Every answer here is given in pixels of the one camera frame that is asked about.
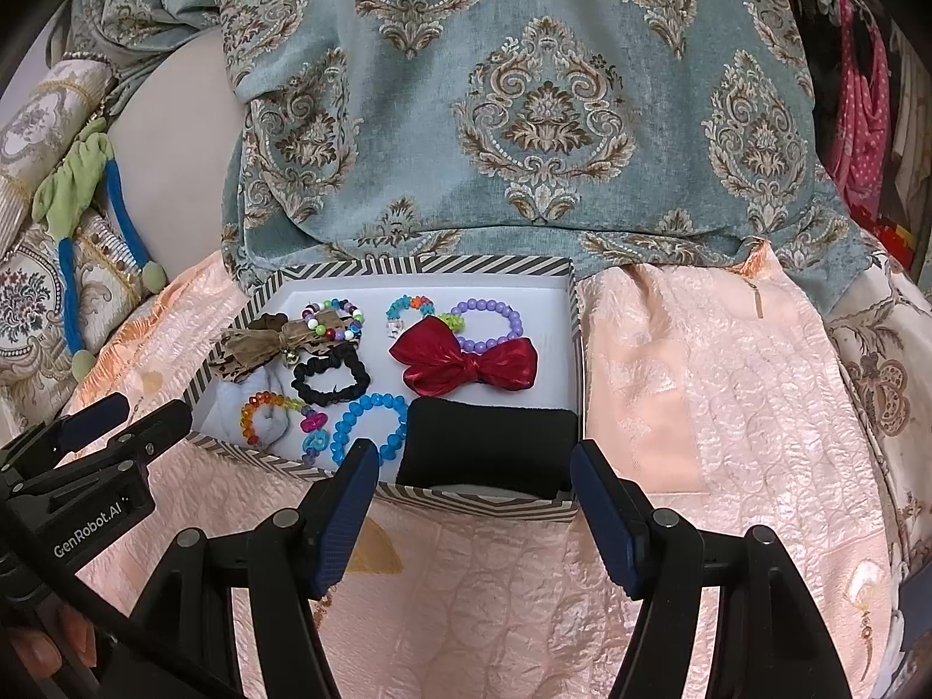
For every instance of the pink polka dot garment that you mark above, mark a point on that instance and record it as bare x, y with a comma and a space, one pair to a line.
863, 124

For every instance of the striped gift box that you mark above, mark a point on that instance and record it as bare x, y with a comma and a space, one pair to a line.
510, 508

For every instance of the black cushion pad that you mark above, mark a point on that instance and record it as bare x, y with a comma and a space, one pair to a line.
488, 444

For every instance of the cream rolled damask pillow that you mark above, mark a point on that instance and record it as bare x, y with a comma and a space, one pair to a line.
44, 131

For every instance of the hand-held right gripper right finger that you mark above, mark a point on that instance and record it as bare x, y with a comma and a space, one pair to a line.
604, 517

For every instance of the cream floral bedsheet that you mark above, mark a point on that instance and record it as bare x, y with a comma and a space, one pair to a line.
881, 378

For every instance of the person's left hand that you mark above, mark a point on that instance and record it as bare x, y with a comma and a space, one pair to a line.
33, 652

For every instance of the red satin bow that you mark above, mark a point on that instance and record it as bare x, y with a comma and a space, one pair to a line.
429, 349

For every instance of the brown leopard print bow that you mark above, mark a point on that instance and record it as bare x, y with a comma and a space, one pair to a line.
247, 349

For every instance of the pink quilted bedspread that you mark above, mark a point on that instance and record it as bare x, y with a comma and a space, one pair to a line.
728, 415

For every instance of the light blue scrunchie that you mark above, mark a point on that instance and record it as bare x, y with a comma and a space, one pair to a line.
277, 426

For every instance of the green and blue plush toy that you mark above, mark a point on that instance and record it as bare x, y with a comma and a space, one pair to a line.
65, 189

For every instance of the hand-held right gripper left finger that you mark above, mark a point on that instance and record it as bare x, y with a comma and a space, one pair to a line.
342, 517

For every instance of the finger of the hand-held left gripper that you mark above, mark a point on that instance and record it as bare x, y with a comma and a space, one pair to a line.
95, 419
160, 426

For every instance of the cream floral damask pillow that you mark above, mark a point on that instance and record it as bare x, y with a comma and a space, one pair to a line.
29, 306

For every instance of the beige cushion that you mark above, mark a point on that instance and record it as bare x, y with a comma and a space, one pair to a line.
175, 160

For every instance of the blue-grey damask blanket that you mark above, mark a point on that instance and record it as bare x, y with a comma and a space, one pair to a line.
451, 14

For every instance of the black scrunchie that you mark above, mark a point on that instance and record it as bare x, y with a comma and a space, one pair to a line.
309, 382

